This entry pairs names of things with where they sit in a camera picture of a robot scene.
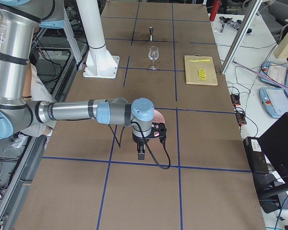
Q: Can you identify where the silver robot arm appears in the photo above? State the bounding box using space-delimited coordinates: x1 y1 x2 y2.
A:
0 0 154 160

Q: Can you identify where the steel jigger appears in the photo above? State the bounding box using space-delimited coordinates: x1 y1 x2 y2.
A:
149 27 154 41

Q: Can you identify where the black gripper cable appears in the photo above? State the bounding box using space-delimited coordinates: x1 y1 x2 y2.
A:
130 121 171 170

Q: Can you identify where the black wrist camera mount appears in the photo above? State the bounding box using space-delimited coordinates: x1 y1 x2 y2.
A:
151 122 167 144

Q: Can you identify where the teach pendant near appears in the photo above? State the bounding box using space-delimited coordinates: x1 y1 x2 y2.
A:
259 87 288 118

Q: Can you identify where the bamboo cutting board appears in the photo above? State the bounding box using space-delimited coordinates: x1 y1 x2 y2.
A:
184 55 218 86

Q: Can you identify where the yellow plastic knife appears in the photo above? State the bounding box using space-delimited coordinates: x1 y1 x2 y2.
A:
189 59 211 63

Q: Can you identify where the clear wine glass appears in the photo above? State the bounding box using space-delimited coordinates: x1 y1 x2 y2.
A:
148 46 159 72

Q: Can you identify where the teach pendant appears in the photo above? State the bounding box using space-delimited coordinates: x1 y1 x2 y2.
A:
259 61 288 86
259 87 288 118

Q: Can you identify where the red bottle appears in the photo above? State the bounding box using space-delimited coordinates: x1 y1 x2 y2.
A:
209 0 221 21

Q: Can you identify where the black monitor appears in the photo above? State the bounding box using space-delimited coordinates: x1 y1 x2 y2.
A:
257 112 288 199

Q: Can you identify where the black box with label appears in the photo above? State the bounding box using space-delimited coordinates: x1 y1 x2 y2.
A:
243 137 269 175

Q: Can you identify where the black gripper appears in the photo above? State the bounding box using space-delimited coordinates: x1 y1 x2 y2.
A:
132 134 147 160

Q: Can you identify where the aluminium frame post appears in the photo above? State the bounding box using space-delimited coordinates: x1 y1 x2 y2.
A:
220 0 262 74

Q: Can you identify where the pink bowl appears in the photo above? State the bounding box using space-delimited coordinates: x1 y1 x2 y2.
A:
153 110 167 144

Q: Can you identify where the lemon slice four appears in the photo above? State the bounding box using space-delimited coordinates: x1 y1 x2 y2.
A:
199 76 206 81

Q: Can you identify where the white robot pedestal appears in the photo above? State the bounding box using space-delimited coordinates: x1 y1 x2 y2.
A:
77 0 120 79

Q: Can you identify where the teach pendant far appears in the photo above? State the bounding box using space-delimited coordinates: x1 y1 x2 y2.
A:
259 61 288 86

